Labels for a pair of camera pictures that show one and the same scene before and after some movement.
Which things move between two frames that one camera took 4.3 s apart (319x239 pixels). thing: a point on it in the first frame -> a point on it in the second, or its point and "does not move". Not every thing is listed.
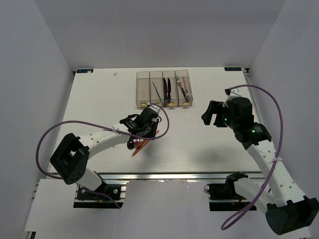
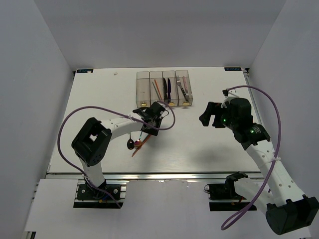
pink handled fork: (186, 89) does not move
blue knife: (169, 89) does not move
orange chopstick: (135, 151) -> (158, 89)
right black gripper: (215, 107) does not move
